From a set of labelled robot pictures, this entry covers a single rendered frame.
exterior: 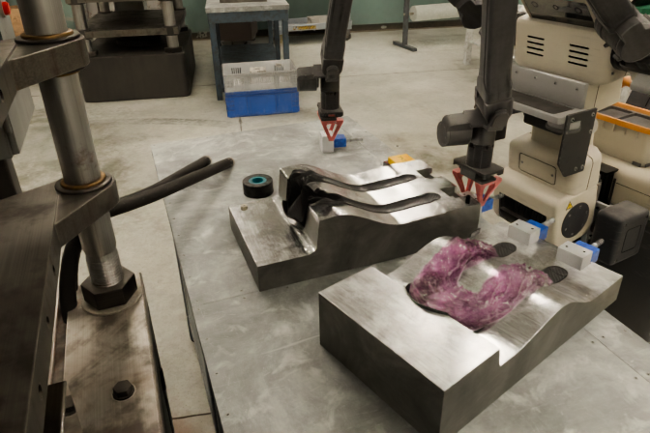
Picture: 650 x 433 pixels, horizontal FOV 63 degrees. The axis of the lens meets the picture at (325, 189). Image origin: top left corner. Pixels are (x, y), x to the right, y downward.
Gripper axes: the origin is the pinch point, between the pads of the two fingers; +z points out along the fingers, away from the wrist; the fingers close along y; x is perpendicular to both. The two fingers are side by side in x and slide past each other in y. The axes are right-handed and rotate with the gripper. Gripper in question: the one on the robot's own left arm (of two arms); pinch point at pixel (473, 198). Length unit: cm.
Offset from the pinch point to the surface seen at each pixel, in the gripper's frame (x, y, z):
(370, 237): -32.6, 4.3, -2.1
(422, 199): -15.4, -0.7, -3.6
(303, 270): -47.1, 2.1, 2.2
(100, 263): -82, -12, -3
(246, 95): 69, -315, 69
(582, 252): -3.7, 31.4, -4.0
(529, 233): -6.6, 21.5, -3.9
